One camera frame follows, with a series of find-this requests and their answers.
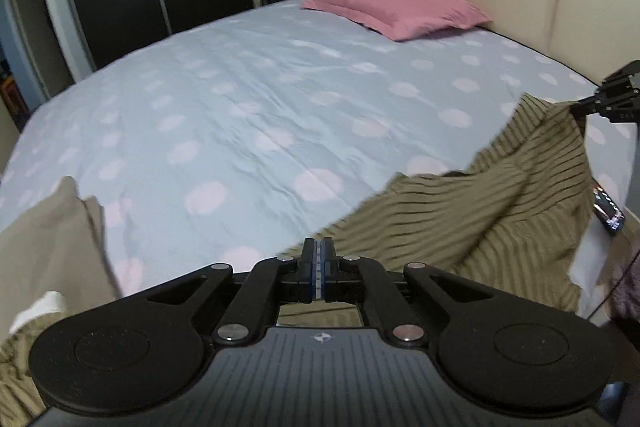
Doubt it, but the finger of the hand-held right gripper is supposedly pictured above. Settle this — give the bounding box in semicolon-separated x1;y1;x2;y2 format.
570;92;608;116

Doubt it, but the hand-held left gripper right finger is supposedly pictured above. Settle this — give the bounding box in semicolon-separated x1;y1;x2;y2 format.
319;237;493;347

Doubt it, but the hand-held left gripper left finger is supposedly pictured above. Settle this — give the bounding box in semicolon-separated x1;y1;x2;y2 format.
145;238;317;348

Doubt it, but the black smartphone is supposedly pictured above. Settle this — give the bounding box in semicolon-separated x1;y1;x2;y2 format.
592;179;626;235

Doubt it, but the olive striped shirt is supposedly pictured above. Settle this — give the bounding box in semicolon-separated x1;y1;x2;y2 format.
0;93;600;427

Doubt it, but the pink pillow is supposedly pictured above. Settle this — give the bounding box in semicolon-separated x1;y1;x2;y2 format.
300;0;493;42

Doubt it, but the plain tan cloth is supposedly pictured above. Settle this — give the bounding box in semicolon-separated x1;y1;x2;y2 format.
0;177;123;343

